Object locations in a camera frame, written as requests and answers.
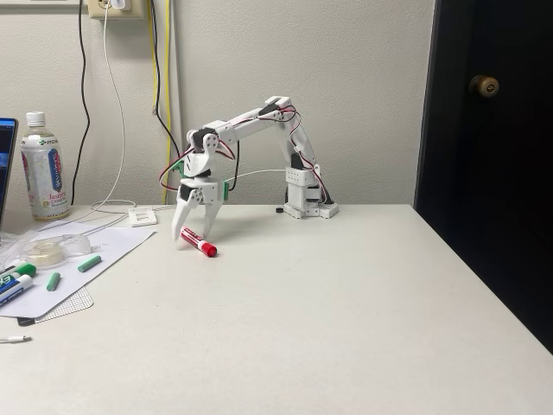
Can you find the red black servo wire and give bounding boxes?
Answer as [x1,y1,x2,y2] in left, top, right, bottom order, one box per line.
[157,145,194,192]

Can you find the yellow cable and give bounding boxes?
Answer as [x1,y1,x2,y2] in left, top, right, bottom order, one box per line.
[148,0,173,205]

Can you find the white paper sheet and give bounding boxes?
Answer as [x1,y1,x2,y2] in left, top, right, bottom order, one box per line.
[0,223,157,320]

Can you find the white charger cable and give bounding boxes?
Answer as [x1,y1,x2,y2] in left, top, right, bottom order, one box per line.
[55,4,137,230]

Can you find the green cap whiteboard marker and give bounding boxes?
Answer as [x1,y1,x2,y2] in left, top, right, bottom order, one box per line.
[0,261,38,284]

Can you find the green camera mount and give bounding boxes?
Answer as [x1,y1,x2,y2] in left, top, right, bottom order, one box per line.
[172,160,230,202]

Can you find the clear plastic tea bottle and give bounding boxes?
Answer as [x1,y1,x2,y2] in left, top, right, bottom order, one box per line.
[20,111,71,222]

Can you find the small white plastic plate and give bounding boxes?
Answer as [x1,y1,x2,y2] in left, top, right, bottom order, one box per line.
[127,207,159,228]

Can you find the red whiteboard marker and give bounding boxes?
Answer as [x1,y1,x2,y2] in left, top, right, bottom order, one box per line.
[180,226,219,259]

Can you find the laptop computer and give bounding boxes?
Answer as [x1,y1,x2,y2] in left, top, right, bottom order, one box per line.
[0,118,20,234]

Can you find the white robot power cable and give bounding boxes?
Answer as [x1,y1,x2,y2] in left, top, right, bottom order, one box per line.
[154,169,289,213]

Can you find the brass door knob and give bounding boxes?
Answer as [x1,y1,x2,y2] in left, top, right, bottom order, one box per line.
[469,74,501,100]

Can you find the thin black hanging cable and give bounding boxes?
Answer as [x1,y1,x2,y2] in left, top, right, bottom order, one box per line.
[70,0,92,207]

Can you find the black door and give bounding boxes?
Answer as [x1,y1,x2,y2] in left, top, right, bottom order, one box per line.
[413,0,553,355]

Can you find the blue label whiteboard marker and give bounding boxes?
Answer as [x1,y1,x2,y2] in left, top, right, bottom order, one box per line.
[0,273,35,309]

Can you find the mesh pattern mat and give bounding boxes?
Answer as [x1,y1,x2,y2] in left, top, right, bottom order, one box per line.
[16,286,96,328]

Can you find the beige wall outlet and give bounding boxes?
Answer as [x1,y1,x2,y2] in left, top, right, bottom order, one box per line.
[87,0,146,22]

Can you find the thick black camera cable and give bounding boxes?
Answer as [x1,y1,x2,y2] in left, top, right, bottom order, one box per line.
[150,0,240,192]

